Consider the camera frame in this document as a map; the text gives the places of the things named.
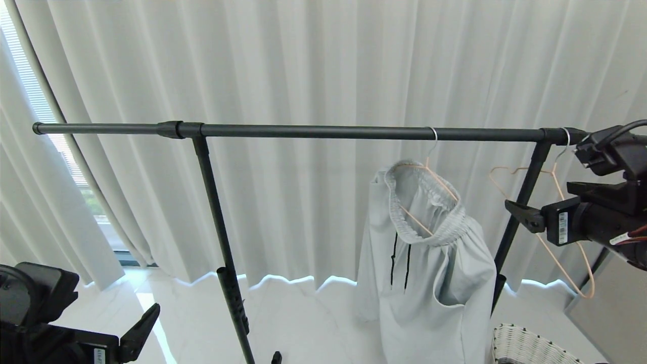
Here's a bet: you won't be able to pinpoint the pale grey shorts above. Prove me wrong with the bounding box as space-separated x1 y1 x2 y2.
354 161 498 364

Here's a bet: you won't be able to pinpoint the black clothes rack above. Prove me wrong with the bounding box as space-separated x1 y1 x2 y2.
33 120 589 364

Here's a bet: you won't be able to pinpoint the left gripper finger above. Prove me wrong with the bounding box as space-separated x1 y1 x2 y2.
119 302 161 363

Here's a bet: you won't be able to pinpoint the white laundry basket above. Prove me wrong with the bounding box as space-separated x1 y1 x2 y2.
491 324 587 364

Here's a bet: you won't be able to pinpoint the white curtain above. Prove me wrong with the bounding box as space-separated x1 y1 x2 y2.
15 0 647 299
0 35 124 291

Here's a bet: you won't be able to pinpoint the black cable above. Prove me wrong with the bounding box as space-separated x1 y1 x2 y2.
599 119 647 147

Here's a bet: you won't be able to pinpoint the pink clothes hanger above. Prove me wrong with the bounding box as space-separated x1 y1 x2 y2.
488 127 596 299
397 127 459 237

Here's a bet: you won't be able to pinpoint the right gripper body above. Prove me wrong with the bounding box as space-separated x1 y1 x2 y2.
541 196 617 248

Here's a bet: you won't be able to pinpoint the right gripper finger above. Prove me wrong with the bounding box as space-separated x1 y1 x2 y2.
504 200 546 234

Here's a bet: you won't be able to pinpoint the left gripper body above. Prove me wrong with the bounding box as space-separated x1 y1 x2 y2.
0 324 122 364

